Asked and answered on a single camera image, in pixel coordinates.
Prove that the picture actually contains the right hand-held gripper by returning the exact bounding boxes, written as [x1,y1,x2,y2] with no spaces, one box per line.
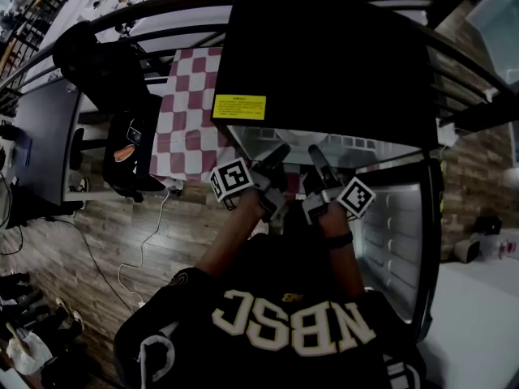
[302,143,377,225]

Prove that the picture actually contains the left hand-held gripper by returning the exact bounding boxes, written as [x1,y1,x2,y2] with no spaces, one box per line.
[209,143,292,223]

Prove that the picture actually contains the black mini fridge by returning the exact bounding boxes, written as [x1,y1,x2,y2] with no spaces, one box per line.
[210,0,445,342]

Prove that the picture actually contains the person's right forearm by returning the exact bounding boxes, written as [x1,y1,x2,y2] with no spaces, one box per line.
[319,202,367,300]

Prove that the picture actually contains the person's left forearm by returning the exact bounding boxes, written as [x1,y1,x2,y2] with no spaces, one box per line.
[194,188,269,279]

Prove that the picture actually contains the black wristband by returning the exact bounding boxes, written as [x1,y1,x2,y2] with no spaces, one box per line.
[324,231,354,251]

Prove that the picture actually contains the red white checkered cloth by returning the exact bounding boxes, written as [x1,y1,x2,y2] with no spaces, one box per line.
[148,46,241,184]

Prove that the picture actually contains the white power adapter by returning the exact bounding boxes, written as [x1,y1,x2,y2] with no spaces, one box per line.
[436,122,458,148]

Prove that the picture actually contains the black bag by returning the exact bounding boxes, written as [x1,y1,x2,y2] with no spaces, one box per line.
[101,109,168,204]

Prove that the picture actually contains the person's black printed shirt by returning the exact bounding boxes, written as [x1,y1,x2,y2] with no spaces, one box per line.
[113,233,427,389]

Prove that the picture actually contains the grey small appliance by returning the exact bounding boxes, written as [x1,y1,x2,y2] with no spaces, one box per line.
[453,237,483,264]

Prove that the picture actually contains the black jacket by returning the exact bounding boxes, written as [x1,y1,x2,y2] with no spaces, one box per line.
[51,19,163,117]

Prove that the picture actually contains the white printed bag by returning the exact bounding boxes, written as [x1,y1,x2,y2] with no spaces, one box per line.
[478,233,519,261]

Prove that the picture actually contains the clear plastic container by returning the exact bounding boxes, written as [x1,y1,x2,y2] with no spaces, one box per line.
[465,0,519,85]

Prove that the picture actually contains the dark desk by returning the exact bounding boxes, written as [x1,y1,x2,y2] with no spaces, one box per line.
[10,78,84,215]

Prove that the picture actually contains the pile of dark shoes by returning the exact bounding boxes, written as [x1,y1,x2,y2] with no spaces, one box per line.
[0,271,86,342]

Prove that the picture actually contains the white plastic bag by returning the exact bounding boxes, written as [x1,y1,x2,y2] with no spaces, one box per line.
[5,324,54,377]

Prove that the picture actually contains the white cable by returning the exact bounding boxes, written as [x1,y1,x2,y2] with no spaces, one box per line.
[117,188,171,310]

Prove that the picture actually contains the black cable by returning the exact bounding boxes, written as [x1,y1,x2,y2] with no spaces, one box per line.
[0,215,135,314]

